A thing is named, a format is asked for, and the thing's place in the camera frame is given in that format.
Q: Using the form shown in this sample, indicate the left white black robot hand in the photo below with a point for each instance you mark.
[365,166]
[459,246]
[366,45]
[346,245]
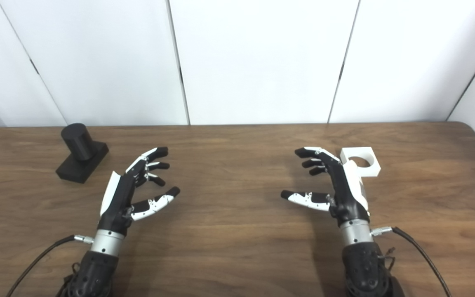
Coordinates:
[116,198]

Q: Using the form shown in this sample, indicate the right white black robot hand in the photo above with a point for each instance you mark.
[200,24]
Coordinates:
[344,194]

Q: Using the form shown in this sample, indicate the white square piece with hole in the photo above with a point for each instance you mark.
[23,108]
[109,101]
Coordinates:
[372,159]

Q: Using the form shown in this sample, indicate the black peg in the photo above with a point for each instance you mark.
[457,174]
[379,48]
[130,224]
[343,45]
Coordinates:
[78,142]

